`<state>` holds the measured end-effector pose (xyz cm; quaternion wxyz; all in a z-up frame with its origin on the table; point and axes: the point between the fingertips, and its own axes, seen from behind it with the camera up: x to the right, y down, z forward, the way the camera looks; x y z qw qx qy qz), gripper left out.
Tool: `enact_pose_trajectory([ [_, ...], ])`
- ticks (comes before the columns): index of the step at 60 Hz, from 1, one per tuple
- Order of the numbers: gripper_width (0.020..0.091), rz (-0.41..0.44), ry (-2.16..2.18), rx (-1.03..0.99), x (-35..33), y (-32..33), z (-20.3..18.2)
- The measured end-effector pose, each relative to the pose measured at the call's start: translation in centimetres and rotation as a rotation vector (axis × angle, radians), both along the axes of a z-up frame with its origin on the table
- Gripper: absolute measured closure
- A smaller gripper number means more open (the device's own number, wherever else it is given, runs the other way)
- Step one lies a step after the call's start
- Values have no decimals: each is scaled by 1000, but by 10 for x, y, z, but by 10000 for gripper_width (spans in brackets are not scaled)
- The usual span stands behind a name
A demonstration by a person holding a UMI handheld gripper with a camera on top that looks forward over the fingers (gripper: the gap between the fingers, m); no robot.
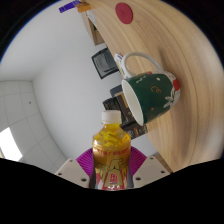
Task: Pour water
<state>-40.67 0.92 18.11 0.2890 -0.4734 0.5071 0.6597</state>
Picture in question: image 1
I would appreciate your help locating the green and white mug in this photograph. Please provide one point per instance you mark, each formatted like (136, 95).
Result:
(153, 96)

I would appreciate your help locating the square ceiling light panel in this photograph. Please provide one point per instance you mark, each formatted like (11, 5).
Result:
(9, 145)

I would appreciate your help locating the black mesh-backed office chair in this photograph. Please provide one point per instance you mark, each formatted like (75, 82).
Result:
(104, 63)

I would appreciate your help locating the tall purple box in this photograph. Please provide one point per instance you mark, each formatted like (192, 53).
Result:
(69, 6)

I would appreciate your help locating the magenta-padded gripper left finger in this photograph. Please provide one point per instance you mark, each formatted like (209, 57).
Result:
(83, 163)

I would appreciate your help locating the yellow-labelled drink bottle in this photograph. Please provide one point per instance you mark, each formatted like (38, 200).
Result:
(111, 150)

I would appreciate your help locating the flat round red coaster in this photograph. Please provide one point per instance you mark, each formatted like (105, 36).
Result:
(124, 12)

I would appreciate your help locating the brown and black cardboard box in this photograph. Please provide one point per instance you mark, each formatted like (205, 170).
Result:
(116, 90)

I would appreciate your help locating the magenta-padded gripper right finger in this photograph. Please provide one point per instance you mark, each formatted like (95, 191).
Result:
(138, 161)

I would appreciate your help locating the orange wooden box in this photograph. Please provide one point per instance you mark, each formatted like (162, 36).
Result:
(83, 7)

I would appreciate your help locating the white printed paper sheet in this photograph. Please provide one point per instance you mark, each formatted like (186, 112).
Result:
(118, 63)

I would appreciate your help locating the flat dark cardboard box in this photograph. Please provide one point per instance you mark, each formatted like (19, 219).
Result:
(115, 108)

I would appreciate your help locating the wooden side desk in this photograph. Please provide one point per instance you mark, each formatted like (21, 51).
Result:
(96, 33)

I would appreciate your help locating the small dark cardboard box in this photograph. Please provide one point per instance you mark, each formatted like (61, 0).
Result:
(136, 130)

